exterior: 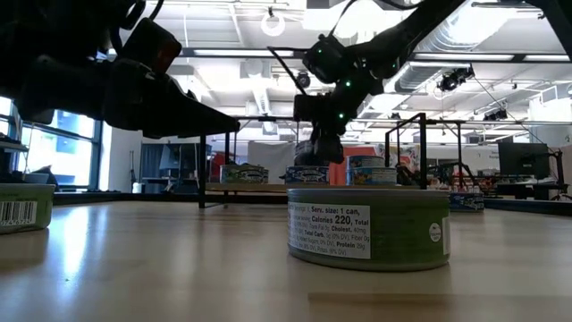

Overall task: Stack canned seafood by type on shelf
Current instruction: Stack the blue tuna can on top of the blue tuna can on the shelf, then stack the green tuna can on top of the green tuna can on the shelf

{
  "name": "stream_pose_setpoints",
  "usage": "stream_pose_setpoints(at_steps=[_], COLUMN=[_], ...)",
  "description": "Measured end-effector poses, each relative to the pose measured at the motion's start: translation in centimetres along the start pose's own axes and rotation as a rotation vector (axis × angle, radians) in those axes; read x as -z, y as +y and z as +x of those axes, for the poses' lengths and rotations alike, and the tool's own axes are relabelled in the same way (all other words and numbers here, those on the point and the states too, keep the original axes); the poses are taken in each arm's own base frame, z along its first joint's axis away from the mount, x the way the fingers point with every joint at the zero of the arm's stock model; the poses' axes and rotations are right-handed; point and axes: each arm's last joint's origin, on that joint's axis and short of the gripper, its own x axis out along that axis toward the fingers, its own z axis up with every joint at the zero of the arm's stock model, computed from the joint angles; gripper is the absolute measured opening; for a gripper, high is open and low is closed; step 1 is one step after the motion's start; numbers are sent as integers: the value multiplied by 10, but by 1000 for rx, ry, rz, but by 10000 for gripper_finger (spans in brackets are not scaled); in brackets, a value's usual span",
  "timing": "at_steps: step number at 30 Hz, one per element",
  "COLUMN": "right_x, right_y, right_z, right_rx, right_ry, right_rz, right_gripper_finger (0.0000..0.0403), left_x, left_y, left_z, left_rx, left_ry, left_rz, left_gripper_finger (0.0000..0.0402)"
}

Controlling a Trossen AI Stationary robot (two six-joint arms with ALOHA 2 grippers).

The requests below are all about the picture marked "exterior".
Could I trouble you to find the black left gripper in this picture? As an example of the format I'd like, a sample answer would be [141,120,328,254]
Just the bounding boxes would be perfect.
[101,58,241,139]

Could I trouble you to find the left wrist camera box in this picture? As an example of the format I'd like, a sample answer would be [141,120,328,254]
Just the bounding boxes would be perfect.
[119,16,183,75]

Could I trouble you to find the dark blue partition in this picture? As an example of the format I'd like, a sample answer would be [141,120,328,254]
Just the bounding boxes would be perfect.
[139,141,211,194]

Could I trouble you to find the silver ceiling duct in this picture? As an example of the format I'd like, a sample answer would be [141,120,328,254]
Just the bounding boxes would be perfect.
[395,17,470,93]

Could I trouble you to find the distant cluttered desk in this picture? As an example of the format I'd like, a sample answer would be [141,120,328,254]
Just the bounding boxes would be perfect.
[440,172,571,201]

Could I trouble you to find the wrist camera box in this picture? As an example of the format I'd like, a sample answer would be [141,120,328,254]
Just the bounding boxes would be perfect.
[301,33,349,86]
[119,16,183,75]

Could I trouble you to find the grey desk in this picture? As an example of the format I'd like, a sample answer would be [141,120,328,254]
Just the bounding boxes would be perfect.
[0,132,30,154]

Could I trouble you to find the black aluminium table frame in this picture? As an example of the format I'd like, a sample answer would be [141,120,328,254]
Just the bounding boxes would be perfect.
[52,191,572,218]

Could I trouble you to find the long ceiling light bar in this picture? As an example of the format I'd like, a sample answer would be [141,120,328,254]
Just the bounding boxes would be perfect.
[178,47,572,64]

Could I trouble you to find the large window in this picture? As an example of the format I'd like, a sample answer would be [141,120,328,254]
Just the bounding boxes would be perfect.
[0,96,104,189]

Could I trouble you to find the black track spotlights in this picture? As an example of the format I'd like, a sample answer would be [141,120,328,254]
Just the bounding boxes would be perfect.
[482,108,509,122]
[436,65,475,93]

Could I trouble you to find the green tuna can gold lid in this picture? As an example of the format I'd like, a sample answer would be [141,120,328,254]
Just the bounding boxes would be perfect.
[218,163,269,185]

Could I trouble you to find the distant black metal frame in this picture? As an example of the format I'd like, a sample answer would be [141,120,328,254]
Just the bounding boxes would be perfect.
[231,114,572,148]

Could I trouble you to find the white partition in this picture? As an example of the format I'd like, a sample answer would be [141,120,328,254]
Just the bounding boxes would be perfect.
[247,141,296,167]

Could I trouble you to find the wooden shelf black metal frame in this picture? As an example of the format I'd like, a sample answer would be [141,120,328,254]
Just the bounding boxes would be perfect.
[198,129,429,210]

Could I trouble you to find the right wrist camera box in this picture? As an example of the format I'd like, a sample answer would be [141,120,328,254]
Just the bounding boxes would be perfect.
[301,33,349,86]

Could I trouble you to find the white ring lamp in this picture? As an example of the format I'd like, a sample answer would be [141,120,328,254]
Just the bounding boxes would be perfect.
[260,6,287,38]

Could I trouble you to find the black bag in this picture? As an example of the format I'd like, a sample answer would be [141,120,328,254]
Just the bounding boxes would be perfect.
[26,164,60,187]

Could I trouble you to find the black computer monitor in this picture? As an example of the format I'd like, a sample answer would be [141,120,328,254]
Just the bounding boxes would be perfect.
[498,141,551,181]

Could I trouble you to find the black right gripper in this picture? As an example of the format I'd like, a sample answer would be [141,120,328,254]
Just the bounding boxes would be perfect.
[293,84,363,165]

